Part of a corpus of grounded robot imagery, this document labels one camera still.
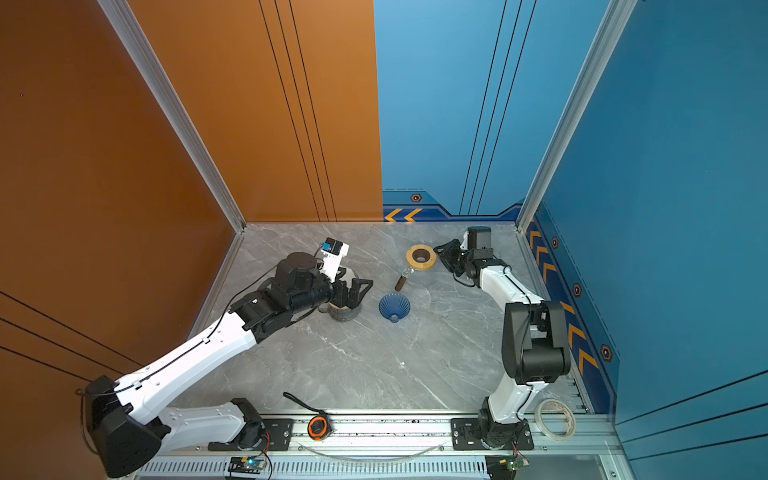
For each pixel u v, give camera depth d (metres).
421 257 0.97
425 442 0.74
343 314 0.90
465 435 0.72
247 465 0.71
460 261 0.81
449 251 0.83
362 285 0.65
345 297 0.64
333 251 0.62
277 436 0.74
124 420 0.38
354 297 0.64
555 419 0.77
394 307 0.92
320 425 0.72
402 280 0.96
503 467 0.71
